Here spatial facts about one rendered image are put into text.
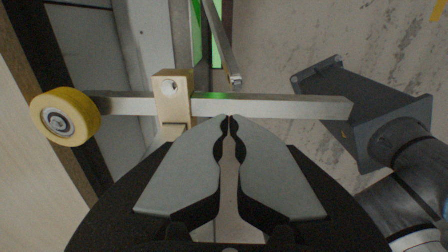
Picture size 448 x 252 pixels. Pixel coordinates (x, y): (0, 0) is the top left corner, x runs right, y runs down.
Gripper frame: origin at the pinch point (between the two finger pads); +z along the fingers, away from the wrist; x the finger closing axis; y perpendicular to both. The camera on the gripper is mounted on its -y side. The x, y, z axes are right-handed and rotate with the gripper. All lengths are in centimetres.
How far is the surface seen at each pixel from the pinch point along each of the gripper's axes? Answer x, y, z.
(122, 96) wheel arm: -16.3, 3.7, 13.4
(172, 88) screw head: -7.5, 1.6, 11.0
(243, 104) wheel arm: 2.3, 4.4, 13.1
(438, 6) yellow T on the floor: 116, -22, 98
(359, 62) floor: 80, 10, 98
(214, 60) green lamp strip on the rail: -3.1, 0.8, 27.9
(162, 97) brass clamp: -9.4, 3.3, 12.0
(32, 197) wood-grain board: -38.1, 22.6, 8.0
